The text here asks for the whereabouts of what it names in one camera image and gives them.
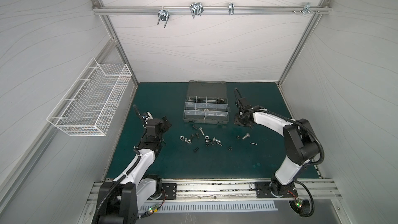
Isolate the right metal rail clamp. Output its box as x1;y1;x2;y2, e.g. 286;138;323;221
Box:
292;3;320;16

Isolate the grey compartment organizer box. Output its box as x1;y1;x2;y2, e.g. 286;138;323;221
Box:
182;80;230;125

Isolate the metal u-bolt clamp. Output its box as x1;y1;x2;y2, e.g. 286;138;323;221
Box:
157;9;170;28
189;2;204;18

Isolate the small metal bracket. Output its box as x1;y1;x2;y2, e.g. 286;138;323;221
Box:
229;3;235;16

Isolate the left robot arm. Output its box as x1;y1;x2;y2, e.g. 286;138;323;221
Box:
92;113;172;224

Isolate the white vent strip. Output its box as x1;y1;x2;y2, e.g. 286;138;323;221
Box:
138;201;278;214

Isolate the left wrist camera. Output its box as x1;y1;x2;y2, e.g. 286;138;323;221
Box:
142;112;153;122

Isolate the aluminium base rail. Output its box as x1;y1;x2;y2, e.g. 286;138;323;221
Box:
86;178;343;204

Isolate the green table mat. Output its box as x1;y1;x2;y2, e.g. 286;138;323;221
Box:
106;83;291;179

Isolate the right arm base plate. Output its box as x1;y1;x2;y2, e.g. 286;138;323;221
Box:
250;180;299;199

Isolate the aluminium crossbar rail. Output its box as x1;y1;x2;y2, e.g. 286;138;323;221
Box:
93;5;332;16

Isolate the white wire basket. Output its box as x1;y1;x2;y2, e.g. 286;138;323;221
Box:
47;58;132;137

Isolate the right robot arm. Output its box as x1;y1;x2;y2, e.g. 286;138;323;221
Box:
234;96;325;198

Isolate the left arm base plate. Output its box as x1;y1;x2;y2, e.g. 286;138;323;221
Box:
149;183;177;200

